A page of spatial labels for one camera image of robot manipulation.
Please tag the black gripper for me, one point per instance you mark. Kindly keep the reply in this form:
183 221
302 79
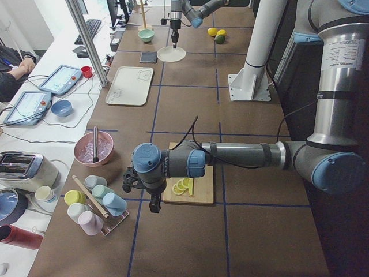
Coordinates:
174 25
154 191

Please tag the beige round plate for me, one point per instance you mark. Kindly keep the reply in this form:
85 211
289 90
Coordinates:
170 54

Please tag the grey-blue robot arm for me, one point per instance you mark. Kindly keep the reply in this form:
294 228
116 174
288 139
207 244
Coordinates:
194 16
326 158

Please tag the white bear serving tray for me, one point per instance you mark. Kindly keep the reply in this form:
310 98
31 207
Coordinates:
130 86

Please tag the mint green bowl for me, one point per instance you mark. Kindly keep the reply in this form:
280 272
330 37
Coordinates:
146 35

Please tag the folded grey cloth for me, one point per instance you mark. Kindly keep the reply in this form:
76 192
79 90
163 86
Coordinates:
148 57

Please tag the lemon slices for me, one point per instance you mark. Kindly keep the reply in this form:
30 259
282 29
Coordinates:
180 187

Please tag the wooden mug tree stand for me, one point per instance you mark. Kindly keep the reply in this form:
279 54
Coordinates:
144 25

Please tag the blue plastic cup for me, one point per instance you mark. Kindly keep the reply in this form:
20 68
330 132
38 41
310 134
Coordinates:
114 204

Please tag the yellow lemon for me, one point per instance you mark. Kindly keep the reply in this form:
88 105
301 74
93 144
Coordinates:
212 31
221 32

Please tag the yellow-green plastic knife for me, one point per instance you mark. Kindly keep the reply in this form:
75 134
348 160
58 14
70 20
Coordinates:
190 186

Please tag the green avocado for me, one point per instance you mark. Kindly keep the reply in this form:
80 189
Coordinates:
219 39

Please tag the clear acrylic cup rack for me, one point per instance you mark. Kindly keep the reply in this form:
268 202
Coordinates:
111 222

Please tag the bamboo cutting board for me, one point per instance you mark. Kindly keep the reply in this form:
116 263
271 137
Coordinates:
201 190

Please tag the wooden rolling pin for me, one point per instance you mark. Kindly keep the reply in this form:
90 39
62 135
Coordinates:
103 212

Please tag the black box device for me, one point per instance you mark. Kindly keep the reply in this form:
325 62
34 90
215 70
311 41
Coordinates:
115 40

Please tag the mint plastic cup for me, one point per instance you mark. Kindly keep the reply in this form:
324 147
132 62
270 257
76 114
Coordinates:
99 191

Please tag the pink plastic cup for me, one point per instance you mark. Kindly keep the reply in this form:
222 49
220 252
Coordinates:
90 223

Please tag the grey plastic cup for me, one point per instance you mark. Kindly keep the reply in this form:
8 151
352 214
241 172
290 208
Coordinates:
92 180

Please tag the steel black ice tongs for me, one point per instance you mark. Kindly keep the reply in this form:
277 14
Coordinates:
95 145

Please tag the white plastic cup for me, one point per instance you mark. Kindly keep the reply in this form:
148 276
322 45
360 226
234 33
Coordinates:
75 210

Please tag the black keyboard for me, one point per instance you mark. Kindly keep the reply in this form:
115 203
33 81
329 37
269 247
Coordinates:
93 26

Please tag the yellow plastic cup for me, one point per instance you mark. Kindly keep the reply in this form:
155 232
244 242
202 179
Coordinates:
74 196

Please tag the pink bowl with ice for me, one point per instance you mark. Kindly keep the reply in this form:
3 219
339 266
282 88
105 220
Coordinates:
83 150

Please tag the red mug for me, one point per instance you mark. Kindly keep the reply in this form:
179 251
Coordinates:
87 71

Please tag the black computer mouse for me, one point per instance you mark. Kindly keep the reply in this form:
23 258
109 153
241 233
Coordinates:
82 54

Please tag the cream paper cup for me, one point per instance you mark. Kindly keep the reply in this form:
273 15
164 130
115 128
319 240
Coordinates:
45 194

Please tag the upper blue teach pendant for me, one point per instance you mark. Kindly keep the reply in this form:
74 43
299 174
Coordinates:
61 80

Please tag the blue teach pendant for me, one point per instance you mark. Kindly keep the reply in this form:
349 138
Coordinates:
61 80
29 108

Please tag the blue bowl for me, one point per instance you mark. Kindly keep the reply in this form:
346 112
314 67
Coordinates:
62 108

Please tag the cream toaster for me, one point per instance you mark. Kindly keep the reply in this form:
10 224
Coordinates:
26 171

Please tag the blue dark round pot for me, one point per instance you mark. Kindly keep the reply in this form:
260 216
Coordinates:
13 205

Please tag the red cylinder bottle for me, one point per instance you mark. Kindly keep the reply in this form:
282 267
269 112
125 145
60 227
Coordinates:
15 236

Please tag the lower blue teach pendant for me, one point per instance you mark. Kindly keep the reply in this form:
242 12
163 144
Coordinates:
29 108

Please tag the seated person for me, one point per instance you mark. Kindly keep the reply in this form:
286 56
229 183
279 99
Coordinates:
15 68

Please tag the aluminium frame post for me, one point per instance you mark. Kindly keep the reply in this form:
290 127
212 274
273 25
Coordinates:
87 40

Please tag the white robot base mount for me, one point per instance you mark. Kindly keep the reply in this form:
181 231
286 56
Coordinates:
251 82

